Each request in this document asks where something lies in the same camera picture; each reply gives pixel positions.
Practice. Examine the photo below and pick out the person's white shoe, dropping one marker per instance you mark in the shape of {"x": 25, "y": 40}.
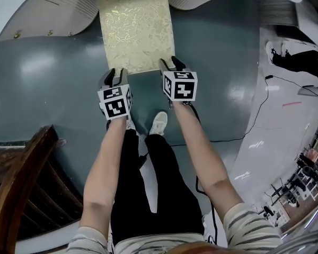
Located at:
{"x": 158, "y": 123}
{"x": 130, "y": 124}

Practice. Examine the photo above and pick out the grey swivel chair base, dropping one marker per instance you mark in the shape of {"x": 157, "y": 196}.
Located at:
{"x": 312, "y": 91}

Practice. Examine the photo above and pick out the black trousers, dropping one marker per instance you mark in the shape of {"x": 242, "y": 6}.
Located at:
{"x": 159, "y": 184}

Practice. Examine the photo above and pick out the person's left white shoe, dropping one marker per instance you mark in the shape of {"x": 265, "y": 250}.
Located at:
{"x": 130, "y": 124}

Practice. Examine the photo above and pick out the cream striped shirt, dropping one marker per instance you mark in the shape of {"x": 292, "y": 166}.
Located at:
{"x": 249, "y": 229}

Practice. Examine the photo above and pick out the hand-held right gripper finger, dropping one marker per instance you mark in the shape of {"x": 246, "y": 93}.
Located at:
{"x": 164, "y": 66}
{"x": 181, "y": 66}

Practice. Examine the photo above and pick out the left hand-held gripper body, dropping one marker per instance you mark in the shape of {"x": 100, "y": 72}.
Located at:
{"x": 115, "y": 107}

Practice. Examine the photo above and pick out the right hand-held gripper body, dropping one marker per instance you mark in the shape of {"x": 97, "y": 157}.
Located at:
{"x": 183, "y": 89}

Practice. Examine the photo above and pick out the cream upholstered stool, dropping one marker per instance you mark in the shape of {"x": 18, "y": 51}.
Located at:
{"x": 136, "y": 28}

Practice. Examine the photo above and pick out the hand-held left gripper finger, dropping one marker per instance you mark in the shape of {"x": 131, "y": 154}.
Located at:
{"x": 110, "y": 78}
{"x": 123, "y": 78}

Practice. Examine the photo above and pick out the red floor tape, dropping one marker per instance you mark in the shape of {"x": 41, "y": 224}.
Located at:
{"x": 291, "y": 104}

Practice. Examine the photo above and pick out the person's left forearm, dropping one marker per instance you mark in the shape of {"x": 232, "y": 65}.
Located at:
{"x": 103, "y": 173}

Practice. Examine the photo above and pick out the person's right forearm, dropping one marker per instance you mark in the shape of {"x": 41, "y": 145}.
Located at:
{"x": 201, "y": 157}

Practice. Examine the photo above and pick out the person's right white shoe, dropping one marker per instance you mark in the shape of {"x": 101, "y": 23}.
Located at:
{"x": 158, "y": 123}

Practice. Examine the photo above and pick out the white kidney-shaped desk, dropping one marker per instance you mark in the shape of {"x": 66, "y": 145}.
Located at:
{"x": 55, "y": 14}

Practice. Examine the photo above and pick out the dark wooden chair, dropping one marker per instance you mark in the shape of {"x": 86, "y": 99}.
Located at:
{"x": 13, "y": 173}

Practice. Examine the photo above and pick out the black metal stand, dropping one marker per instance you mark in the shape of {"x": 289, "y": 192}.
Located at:
{"x": 283, "y": 192}

